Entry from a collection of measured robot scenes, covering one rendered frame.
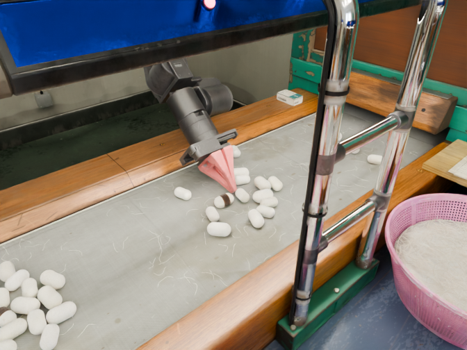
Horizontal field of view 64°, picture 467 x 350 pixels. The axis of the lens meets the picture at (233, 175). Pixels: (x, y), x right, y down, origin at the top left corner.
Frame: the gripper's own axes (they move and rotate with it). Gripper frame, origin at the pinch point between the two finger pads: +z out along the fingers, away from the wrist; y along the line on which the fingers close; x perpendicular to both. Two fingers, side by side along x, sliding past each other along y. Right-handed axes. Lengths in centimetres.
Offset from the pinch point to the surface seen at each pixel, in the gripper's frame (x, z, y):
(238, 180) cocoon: 1.1, -0.8, 2.8
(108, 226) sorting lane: 5.7, -3.9, -20.7
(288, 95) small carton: 9.9, -15.9, 35.1
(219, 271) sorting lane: -6.7, 10.6, -12.9
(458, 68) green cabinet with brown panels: -21, 1, 48
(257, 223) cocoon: -6.1, 7.5, -3.0
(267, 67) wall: 102, -69, 130
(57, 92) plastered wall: 172, -124, 28
